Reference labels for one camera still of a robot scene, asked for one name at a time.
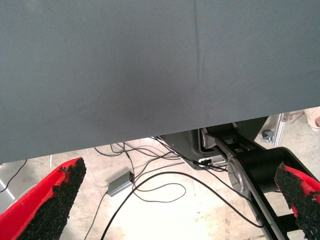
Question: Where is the dark grey table cloth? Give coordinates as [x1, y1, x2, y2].
[0, 0, 320, 165]

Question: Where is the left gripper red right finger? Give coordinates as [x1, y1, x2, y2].
[274, 161, 320, 240]

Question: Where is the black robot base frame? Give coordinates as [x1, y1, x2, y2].
[199, 116, 320, 240]

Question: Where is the grey caster wheel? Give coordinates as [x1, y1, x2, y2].
[259, 128, 275, 144]

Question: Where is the beige shoe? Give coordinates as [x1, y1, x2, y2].
[303, 106, 320, 132]

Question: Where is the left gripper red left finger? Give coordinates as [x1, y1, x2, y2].
[0, 156, 88, 240]

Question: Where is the long black floor cable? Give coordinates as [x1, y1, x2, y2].
[100, 171, 265, 240]

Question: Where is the thin black looped cable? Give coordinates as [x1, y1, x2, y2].
[131, 183, 187, 203]

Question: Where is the aluminium frame profile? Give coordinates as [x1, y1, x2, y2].
[272, 112, 288, 148]

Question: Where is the small grey metal adapter box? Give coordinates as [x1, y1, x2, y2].
[107, 171, 135, 198]

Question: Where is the dark grey base housing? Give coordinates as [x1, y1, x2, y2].
[159, 129, 208, 171]

